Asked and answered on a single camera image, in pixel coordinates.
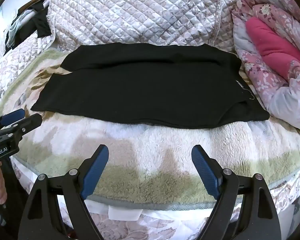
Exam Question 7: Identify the black pants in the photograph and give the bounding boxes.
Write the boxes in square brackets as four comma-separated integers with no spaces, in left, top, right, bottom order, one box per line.
[32,43,269,129]

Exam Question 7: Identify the dark clothes pile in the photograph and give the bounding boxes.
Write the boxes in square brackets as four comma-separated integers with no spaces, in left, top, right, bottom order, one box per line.
[4,0,52,54]

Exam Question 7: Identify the floral fleece blanket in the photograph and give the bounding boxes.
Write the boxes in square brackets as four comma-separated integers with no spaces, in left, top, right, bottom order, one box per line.
[0,49,300,210]

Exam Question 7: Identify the quilted grey white bedspread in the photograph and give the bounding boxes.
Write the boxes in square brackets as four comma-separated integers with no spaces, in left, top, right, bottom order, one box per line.
[0,0,237,101]

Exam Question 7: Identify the pink floral folded comforter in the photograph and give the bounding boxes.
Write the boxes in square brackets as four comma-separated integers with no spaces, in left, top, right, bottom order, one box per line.
[232,0,300,129]

